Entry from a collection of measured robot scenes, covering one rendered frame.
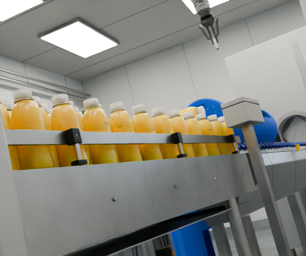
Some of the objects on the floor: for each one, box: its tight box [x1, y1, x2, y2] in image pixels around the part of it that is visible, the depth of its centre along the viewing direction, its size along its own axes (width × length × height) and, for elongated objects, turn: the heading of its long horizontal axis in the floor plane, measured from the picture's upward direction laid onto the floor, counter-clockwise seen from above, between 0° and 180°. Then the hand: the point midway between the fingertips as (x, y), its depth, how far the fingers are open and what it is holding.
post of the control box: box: [241, 124, 292, 256], centre depth 173 cm, size 4×4×100 cm
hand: (215, 43), depth 258 cm, fingers closed
